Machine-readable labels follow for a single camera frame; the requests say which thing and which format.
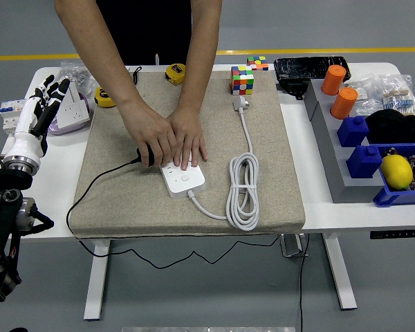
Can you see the person's left hand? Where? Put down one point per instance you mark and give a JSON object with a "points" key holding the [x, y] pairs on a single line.
{"points": [[190, 135]]}

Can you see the person's right hand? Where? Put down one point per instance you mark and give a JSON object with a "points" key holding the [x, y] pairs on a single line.
{"points": [[152, 135]]}

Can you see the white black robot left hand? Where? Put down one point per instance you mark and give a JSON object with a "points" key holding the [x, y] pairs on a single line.
{"points": [[24, 138]]}

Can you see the black plug adapter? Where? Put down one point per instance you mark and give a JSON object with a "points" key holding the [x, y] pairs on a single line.
{"points": [[147, 157]]}

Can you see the white power strip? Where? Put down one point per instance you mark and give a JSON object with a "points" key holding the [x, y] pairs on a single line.
{"points": [[185, 183]]}

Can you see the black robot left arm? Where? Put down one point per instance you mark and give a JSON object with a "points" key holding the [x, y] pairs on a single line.
{"points": [[0, 214]]}

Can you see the person's left forearm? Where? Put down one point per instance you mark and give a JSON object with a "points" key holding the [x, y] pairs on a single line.
{"points": [[200, 48]]}

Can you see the person's right forearm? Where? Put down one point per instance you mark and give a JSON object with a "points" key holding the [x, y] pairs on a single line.
{"points": [[97, 48]]}

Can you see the white circuit breaker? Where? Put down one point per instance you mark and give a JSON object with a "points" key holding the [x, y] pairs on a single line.
{"points": [[8, 117]]}

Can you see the purple bowl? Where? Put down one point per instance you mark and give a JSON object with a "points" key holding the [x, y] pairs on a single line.
{"points": [[69, 130]]}

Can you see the yellow black tape measure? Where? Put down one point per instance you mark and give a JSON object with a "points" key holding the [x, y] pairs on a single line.
{"points": [[102, 98], [174, 73]]}

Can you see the large colourful puzzle cube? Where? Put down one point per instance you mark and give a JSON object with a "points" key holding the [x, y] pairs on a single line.
{"points": [[242, 81]]}

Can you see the grey-brown fabric mat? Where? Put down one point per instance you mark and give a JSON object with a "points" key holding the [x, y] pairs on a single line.
{"points": [[131, 214]]}

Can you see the clear bag of screws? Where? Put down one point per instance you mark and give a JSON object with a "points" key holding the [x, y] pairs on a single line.
{"points": [[77, 74]]}

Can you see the small colourful puzzle cube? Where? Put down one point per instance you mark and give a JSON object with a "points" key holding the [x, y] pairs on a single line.
{"points": [[257, 63]]}

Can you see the person's torso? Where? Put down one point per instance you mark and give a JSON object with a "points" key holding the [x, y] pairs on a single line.
{"points": [[148, 27]]}

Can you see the black power adapter block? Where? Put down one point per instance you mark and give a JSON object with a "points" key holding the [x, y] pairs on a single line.
{"points": [[292, 88]]}

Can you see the black plastic tray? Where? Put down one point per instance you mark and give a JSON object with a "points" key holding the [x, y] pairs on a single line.
{"points": [[304, 67]]}

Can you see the grey stepped stand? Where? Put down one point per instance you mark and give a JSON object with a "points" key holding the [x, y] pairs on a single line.
{"points": [[335, 166]]}

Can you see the white table leg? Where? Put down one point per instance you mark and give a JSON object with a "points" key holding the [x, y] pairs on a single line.
{"points": [[339, 273], [97, 276]]}

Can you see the orange cylinder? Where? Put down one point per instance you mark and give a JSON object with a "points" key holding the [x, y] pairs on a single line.
{"points": [[344, 103], [333, 81]]}

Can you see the blue block with knob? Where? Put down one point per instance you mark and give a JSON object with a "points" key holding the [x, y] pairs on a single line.
{"points": [[352, 133], [363, 162]]}

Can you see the clear bag of small parts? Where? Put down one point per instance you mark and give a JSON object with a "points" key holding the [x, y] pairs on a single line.
{"points": [[363, 95]]}

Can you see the black cloth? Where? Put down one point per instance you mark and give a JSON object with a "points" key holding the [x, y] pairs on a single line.
{"points": [[394, 126]]}

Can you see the yellow lemon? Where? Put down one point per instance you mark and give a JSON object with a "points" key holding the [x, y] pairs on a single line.
{"points": [[396, 172]]}

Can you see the clear bag of resistors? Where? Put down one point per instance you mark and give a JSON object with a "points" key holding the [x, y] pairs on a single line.
{"points": [[399, 98]]}

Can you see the blue plastic bin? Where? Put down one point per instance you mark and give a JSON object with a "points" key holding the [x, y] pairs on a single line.
{"points": [[394, 198]]}

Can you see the black table control panel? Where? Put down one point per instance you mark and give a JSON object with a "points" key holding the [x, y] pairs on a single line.
{"points": [[396, 234]]}

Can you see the white wall socket panel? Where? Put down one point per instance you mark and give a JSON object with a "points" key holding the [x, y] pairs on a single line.
{"points": [[72, 112]]}

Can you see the white switch plate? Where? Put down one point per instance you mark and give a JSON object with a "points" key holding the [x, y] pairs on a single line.
{"points": [[72, 95]]}

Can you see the silver metal bracket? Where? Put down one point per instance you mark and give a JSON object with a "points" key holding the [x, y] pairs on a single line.
{"points": [[290, 245]]}

